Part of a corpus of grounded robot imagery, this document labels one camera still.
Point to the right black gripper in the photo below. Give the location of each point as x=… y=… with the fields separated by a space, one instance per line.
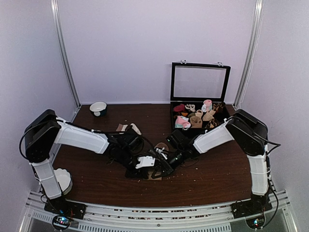
x=167 y=168

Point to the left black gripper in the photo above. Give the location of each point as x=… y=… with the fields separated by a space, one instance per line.
x=143 y=171

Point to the tan brown ribbed sock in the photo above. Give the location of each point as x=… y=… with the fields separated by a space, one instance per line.
x=152 y=152

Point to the cream and brown sock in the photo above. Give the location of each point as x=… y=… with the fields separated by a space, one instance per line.
x=126 y=127

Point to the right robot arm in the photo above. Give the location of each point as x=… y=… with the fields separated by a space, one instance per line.
x=241 y=131

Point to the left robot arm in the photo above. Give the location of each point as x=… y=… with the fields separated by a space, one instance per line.
x=49 y=130

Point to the pink mint rolled sock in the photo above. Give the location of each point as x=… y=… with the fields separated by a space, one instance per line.
x=182 y=122

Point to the tan rolled sock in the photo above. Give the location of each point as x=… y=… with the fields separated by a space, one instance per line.
x=196 y=119

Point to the black storage box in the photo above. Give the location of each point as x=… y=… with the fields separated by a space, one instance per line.
x=192 y=132

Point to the dark red rolled sock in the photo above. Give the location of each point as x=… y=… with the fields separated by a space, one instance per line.
x=179 y=108

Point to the cream brown rolled sock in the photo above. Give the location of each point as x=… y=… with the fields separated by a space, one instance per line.
x=190 y=108

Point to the white scalloped bowl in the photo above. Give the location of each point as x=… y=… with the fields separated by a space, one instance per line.
x=64 y=178

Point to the brown diamond rolled sock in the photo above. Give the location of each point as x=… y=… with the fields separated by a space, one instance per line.
x=212 y=123

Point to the beige rolled sock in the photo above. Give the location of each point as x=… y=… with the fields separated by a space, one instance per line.
x=209 y=115

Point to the dark bowl white inside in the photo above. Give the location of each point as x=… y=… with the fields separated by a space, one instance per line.
x=98 y=109

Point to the pink white rolled sock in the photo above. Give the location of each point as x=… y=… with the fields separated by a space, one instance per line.
x=207 y=106

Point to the brown argyle rolled sock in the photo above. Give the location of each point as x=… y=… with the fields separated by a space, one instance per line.
x=218 y=107

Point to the left round circuit board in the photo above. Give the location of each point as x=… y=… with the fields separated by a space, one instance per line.
x=61 y=222

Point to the round circuit board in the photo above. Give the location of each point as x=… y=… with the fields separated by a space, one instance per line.
x=61 y=222
x=256 y=222

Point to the black glass box lid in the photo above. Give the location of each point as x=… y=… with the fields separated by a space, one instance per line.
x=196 y=82

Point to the right round circuit board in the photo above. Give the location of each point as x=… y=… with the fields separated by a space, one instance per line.
x=256 y=222

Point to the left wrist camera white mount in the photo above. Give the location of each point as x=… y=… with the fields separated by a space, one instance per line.
x=145 y=161

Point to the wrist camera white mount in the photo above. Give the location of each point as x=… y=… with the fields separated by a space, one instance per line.
x=162 y=152
x=145 y=161

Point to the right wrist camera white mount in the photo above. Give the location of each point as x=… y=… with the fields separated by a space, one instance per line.
x=162 y=152

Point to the front aluminium rail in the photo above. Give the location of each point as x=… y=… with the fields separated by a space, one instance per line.
x=204 y=218

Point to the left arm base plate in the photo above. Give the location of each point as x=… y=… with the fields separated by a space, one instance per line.
x=71 y=210

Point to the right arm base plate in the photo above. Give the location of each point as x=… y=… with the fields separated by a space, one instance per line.
x=248 y=208

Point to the right aluminium frame post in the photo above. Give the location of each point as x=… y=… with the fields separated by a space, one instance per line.
x=253 y=44

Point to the aluminium frame post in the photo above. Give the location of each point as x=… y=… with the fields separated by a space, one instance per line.
x=63 y=52
x=253 y=44

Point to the left aluminium frame post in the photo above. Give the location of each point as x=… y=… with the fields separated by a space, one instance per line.
x=63 y=52

